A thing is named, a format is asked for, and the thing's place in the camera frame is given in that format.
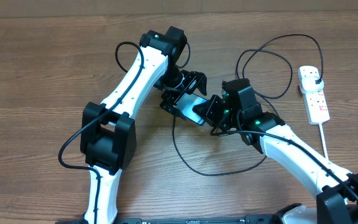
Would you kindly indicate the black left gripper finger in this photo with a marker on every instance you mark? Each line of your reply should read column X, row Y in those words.
column 172, row 110
column 200, row 83

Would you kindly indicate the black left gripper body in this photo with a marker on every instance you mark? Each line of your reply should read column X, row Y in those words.
column 178, row 86

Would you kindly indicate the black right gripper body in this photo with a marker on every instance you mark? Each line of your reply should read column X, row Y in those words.
column 226, row 121

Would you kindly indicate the Samsung Galaxy smartphone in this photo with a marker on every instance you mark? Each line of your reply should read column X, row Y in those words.
column 185, row 106

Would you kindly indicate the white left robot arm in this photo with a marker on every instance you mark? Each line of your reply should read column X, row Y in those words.
column 108, row 136

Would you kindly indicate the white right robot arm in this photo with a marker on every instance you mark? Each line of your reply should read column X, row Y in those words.
column 334, row 188

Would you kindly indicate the white charger plug adapter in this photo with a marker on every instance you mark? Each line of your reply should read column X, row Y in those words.
column 310, row 84

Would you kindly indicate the white power strip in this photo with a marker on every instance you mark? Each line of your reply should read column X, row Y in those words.
column 315, row 103

